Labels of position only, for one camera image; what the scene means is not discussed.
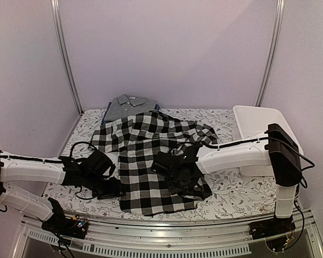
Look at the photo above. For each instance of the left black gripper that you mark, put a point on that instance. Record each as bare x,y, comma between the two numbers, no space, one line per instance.
113,190

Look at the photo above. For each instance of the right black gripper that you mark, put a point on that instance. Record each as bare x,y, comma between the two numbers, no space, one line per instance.
173,190

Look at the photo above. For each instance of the black white checkered shirt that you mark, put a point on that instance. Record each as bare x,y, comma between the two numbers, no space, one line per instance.
137,139

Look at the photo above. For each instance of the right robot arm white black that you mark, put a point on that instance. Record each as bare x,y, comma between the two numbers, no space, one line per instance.
185,164

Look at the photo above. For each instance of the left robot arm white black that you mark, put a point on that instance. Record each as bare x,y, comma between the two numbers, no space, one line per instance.
62,170

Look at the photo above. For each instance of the floral patterned table cloth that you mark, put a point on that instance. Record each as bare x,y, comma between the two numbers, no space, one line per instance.
233,196

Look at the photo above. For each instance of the folded grey polo shirt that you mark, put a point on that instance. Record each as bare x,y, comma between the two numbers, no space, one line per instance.
129,105

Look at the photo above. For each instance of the white plastic basket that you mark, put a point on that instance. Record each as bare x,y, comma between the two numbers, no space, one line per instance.
255,121

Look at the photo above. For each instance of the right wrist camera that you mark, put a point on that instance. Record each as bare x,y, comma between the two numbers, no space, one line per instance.
165,163

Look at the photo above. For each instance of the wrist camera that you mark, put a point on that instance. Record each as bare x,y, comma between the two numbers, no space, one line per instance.
165,163
98,163

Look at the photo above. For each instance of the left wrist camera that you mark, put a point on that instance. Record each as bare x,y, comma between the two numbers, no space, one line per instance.
98,163

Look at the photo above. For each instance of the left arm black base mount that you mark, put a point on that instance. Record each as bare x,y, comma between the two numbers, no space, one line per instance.
70,227

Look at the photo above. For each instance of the aluminium front rail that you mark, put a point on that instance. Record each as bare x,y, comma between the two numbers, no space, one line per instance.
113,237

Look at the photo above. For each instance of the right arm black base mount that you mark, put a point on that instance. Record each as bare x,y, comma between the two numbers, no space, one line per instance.
271,227

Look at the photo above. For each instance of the left aluminium frame post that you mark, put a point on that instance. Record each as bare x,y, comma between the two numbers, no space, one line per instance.
55,7

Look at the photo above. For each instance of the aluminium frame post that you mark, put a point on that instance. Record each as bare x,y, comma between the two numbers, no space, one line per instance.
276,30
55,7

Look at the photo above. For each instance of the right aluminium frame post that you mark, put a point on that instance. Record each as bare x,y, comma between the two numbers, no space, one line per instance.
276,30

